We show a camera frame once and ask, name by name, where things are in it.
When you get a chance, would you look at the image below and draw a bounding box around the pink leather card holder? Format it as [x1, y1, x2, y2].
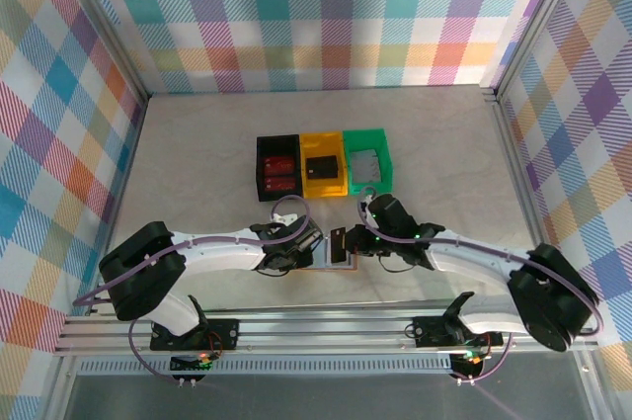
[301, 236, 358, 274]

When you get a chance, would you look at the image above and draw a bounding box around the silver credit card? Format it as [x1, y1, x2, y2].
[350, 147, 384, 184]

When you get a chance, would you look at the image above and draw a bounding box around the red credit card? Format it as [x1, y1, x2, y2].
[264, 175, 298, 193]
[263, 156, 297, 175]

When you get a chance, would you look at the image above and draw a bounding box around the green plastic bin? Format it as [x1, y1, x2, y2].
[342, 127, 395, 197]

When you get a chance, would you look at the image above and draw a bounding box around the yellow plastic bin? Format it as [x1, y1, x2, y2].
[299, 130, 348, 200]

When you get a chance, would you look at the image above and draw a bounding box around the black plastic bin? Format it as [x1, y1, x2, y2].
[255, 133, 303, 203]

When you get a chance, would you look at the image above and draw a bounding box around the grey metal panel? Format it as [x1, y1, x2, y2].
[46, 354, 626, 420]

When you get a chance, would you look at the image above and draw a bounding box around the circuit board with lights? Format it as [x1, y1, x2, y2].
[170, 353, 216, 373]
[451, 351, 488, 378]

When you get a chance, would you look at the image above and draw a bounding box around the plaid cloth backdrop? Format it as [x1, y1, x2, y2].
[0, 0, 144, 399]
[73, 0, 569, 95]
[503, 0, 632, 377]

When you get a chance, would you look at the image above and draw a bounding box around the aluminium mounting rail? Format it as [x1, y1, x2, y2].
[52, 308, 599, 357]

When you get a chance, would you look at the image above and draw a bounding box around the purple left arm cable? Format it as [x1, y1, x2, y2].
[72, 195, 312, 384]

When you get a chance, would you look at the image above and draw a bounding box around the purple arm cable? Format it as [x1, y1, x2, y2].
[72, 195, 312, 384]
[355, 186, 604, 384]

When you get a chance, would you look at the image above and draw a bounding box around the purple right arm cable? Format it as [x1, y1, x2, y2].
[355, 186, 604, 384]

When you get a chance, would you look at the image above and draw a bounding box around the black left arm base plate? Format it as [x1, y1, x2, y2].
[149, 318, 241, 353]

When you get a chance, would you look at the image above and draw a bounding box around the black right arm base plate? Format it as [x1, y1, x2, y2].
[412, 313, 505, 348]

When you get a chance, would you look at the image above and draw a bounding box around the perforated metal cable duct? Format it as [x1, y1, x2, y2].
[77, 358, 454, 376]

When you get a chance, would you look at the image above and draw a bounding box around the aluminium table side rail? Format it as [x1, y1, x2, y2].
[481, 86, 564, 310]
[87, 93, 149, 316]

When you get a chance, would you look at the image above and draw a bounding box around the aluminium frame post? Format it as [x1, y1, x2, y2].
[492, 0, 593, 101]
[51, 0, 150, 101]

